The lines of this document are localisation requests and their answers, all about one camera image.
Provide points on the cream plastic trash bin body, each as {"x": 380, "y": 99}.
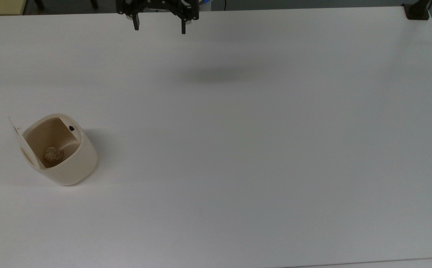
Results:
{"x": 79, "y": 163}

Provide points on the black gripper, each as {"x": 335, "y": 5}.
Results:
{"x": 156, "y": 6}

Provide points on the cream trash bin lid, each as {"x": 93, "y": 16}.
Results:
{"x": 22, "y": 143}

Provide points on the dark chair leg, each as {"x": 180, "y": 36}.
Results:
{"x": 94, "y": 3}
{"x": 39, "y": 3}

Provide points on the black table clamp mount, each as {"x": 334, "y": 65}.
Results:
{"x": 417, "y": 12}

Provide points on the crumpled beige paper ball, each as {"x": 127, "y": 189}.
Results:
{"x": 53, "y": 156}

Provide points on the yellow wooden cabinet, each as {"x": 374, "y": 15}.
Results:
{"x": 0, "y": 6}

